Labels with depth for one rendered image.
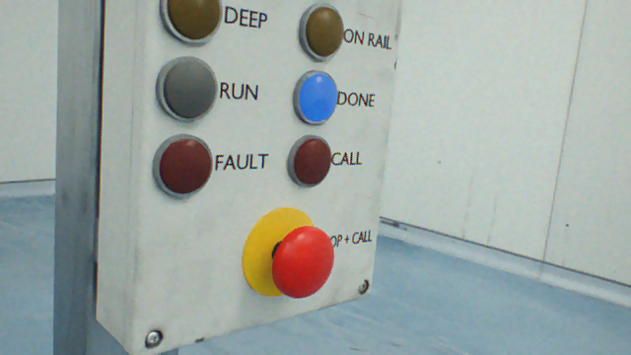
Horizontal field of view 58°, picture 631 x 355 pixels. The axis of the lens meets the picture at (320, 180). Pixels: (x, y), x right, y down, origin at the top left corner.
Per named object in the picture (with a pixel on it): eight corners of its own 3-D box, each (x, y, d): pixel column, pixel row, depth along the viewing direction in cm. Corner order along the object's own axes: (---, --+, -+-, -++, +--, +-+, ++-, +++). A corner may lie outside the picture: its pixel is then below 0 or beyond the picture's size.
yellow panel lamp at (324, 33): (344, 59, 32) (350, 9, 32) (308, 54, 30) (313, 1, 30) (335, 59, 33) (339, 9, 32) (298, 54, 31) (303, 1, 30)
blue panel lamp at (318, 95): (338, 123, 33) (343, 75, 32) (302, 122, 31) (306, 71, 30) (328, 122, 33) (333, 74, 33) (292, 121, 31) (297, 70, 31)
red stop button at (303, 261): (337, 295, 32) (344, 227, 31) (281, 310, 29) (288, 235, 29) (287, 271, 35) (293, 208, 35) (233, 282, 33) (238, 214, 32)
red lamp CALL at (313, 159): (332, 185, 33) (337, 138, 33) (296, 188, 31) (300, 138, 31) (322, 182, 34) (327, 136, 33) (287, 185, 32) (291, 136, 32)
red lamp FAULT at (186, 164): (213, 194, 28) (217, 138, 27) (161, 198, 26) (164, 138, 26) (205, 190, 28) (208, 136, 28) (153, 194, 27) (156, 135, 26)
